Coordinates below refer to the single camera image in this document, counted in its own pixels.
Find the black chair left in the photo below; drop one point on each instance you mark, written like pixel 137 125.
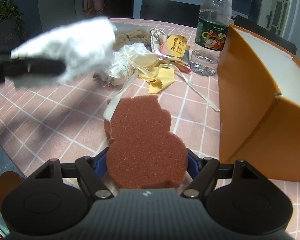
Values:
pixel 170 11

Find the yellow cleaning cloth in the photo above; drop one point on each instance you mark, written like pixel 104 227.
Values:
pixel 156 72

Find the orange storage box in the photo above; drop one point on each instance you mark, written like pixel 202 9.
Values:
pixel 259 101

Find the black chair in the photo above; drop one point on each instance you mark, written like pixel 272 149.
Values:
pixel 170 11
pixel 255 28

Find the black chair right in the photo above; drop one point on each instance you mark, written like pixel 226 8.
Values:
pixel 255 28

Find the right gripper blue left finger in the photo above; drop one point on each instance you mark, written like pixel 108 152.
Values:
pixel 99 163

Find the silver foil pouch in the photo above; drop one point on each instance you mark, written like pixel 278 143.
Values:
pixel 158 37

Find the brown plush scrunchie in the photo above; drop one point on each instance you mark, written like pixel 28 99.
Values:
pixel 132 37

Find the potted green plant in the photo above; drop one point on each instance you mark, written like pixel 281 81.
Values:
pixel 9 9

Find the Deeyeo yellow wipe packet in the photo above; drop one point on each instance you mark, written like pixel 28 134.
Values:
pixel 175 50

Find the red-brown shaped sponge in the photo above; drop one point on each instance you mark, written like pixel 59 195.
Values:
pixel 143 153

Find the white glass-pane door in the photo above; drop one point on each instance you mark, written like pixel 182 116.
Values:
pixel 278 16

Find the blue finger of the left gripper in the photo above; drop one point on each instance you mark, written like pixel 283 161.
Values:
pixel 33 66

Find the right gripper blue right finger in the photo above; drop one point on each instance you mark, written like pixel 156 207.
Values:
pixel 195 164

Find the clear plastic water bottle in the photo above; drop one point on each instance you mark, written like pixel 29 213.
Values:
pixel 212 28

